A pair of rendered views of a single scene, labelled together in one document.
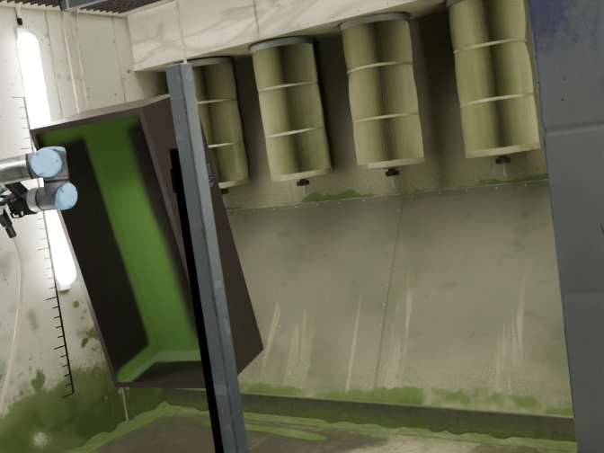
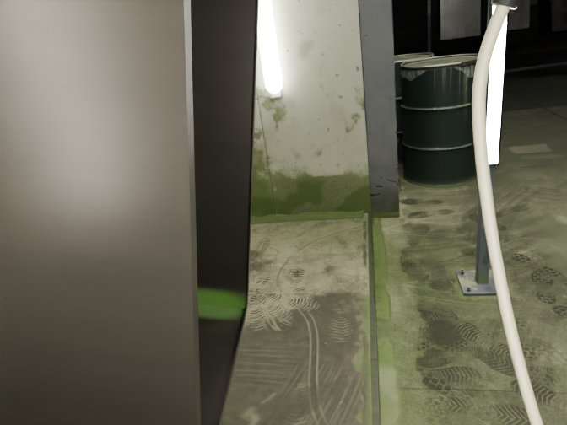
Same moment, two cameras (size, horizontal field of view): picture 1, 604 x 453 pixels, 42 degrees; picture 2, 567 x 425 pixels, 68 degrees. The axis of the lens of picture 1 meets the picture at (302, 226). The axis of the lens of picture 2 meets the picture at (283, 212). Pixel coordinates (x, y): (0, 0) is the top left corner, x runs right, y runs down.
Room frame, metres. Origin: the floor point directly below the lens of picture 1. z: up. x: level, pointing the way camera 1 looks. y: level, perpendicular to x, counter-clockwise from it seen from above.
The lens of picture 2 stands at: (3.43, 1.48, 1.23)
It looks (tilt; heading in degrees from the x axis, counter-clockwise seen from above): 23 degrees down; 249
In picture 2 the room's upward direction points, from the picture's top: 9 degrees counter-clockwise
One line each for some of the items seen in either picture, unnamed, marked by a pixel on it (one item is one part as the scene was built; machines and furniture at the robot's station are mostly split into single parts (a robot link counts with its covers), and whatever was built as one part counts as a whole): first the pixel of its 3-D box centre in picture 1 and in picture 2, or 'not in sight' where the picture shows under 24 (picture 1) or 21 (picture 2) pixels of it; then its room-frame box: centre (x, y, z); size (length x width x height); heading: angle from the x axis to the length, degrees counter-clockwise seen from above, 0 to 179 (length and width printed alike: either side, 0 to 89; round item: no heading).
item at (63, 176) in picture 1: (53, 164); not in sight; (2.77, 0.84, 1.46); 0.12 x 0.09 x 0.12; 9
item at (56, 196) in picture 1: (57, 196); not in sight; (2.78, 0.85, 1.35); 0.12 x 0.09 x 0.10; 63
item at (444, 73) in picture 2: not in sight; (440, 121); (1.09, -0.98, 0.44); 0.59 x 0.58 x 0.89; 70
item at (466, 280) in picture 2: not in sight; (481, 282); (2.00, 0.25, 0.01); 0.20 x 0.20 x 0.01; 55
